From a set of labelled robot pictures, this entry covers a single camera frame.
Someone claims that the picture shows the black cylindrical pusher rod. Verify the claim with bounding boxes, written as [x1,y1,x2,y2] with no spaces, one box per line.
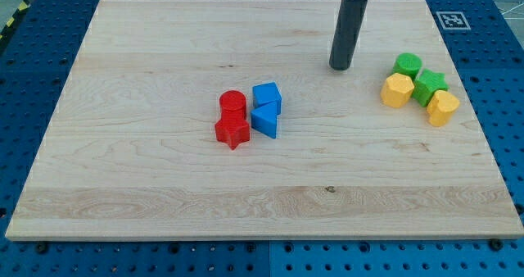
[329,0,368,70]

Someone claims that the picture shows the white fiducial marker tag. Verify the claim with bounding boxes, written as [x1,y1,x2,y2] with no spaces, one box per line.
[436,11,471,30]

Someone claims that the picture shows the red star block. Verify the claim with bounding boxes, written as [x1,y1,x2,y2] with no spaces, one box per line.
[215,118,251,150]

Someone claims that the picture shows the yellow hexagon block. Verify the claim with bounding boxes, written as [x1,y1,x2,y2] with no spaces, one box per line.
[380,73,414,108]

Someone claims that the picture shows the yellow black hazard tape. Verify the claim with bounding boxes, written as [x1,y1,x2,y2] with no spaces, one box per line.
[1,0,31,40]

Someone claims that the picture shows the blue triangle block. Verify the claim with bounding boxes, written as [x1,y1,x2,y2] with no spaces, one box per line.
[251,102,278,139]

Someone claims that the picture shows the green cylinder block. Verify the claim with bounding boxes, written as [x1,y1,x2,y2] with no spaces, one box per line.
[392,52,422,79]

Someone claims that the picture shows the blue cube block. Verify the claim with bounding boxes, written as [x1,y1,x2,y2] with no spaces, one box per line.
[252,82,282,115]

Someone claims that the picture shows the green star block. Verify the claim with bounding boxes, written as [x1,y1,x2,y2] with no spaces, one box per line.
[412,69,449,107]

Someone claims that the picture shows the yellow heart block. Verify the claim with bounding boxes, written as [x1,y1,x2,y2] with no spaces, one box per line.
[427,90,460,127]

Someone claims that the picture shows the red cylinder block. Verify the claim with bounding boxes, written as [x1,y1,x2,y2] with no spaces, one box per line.
[219,90,246,120]

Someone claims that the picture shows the light wooden board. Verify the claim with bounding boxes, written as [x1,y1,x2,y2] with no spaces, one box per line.
[6,0,523,241]

